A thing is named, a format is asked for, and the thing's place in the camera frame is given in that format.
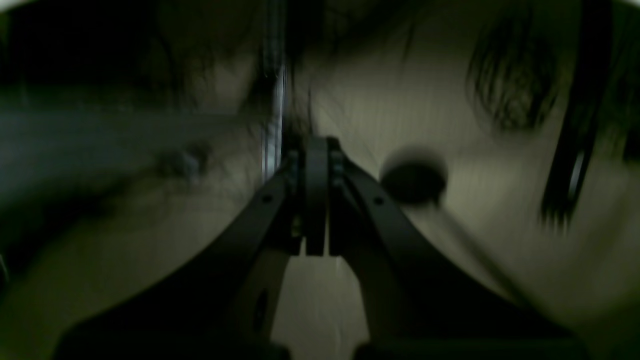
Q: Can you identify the black round floor object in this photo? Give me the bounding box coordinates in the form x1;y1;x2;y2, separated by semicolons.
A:
379;159;448;206

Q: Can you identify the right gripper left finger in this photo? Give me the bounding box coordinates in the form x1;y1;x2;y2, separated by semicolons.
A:
54;137;318;360

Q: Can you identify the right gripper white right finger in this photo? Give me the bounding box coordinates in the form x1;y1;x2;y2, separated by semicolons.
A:
316;137;589;360

